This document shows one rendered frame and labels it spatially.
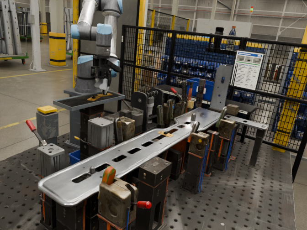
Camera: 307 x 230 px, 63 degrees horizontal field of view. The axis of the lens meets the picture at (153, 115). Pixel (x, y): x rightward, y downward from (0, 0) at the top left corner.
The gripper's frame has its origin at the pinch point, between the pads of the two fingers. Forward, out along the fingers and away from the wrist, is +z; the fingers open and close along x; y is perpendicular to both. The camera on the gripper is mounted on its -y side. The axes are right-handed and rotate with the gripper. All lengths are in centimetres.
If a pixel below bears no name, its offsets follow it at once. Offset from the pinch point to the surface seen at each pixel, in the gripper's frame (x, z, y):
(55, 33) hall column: -711, 13, -293
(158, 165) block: 56, 15, 12
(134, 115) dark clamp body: 16.5, 10.3, -9.0
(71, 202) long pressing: 53, 18, 47
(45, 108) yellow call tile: 9.2, 1.9, 36.7
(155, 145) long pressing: 38.9, 17.9, -4.0
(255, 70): 30, -13, -121
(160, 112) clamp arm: 16.9, 11.7, -28.8
